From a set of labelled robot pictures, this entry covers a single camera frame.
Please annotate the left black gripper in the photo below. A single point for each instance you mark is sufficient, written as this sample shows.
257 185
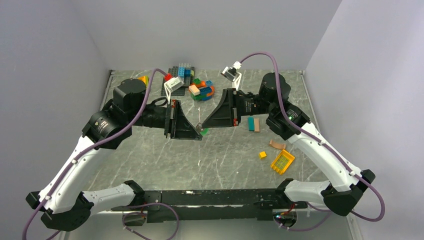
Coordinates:
177 124

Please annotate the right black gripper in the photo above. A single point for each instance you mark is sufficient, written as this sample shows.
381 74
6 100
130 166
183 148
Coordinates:
228 113

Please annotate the green key tag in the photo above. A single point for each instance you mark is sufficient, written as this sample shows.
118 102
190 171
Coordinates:
204 131

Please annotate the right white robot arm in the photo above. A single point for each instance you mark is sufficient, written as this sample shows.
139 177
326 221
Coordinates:
345 184

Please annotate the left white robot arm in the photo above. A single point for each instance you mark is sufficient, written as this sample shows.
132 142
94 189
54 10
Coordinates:
63 203

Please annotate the colourful brick cluster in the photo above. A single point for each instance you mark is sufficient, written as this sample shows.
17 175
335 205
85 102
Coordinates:
201 90

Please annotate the teal and tan brick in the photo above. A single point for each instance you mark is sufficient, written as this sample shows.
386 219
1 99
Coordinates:
253 124

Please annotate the dark grey brick baseplate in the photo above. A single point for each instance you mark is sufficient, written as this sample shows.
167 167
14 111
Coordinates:
179 92

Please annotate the blue brick stack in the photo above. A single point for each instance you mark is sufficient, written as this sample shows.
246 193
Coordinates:
186 72

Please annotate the small yellow brick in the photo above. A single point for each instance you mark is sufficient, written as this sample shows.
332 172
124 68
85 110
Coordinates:
262 155

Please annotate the orange yellow triangle brick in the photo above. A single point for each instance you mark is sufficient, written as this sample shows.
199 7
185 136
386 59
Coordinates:
145 79

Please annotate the tan curved brick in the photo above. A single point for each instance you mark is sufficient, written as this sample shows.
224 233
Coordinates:
277 145

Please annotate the yellow window brick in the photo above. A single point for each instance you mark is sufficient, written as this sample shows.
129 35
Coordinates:
282 162

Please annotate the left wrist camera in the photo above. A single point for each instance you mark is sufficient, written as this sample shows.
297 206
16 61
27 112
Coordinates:
171 84

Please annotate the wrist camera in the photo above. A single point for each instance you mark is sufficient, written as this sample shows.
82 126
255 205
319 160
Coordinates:
233 74
171 84

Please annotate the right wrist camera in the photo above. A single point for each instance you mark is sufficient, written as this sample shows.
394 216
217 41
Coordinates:
233 74

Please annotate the black base frame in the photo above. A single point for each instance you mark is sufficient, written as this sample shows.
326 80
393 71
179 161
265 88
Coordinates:
216 204

